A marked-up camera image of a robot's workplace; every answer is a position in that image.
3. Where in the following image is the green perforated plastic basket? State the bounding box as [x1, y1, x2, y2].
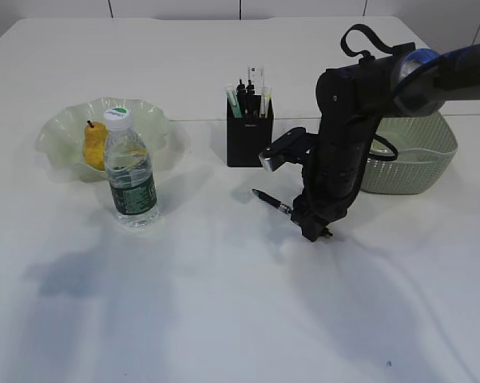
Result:
[361, 112, 458, 195]

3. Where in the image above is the clear plastic ruler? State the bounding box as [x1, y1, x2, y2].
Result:
[247, 65, 264, 95]

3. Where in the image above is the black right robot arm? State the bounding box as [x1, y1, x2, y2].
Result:
[292, 24, 480, 242]

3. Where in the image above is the yellow pear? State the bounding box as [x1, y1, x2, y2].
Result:
[82, 120, 108, 171]

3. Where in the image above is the yellow-green pen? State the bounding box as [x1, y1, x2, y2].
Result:
[259, 86, 272, 119]

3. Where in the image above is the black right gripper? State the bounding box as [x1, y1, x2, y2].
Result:
[291, 159, 362, 242]

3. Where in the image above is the black blue gel pen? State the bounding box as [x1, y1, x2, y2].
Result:
[245, 79, 257, 120]

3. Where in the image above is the mint green utility knife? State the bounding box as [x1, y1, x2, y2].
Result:
[225, 85, 243, 118]

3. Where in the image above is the clear water bottle green label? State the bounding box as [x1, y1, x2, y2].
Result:
[104, 107, 158, 227]

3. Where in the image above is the black square pen holder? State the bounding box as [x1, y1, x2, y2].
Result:
[226, 101, 274, 168]

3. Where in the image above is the green wavy glass plate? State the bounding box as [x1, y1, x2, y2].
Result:
[35, 97, 174, 182]

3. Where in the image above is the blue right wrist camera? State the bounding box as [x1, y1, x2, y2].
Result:
[258, 127, 318, 172]

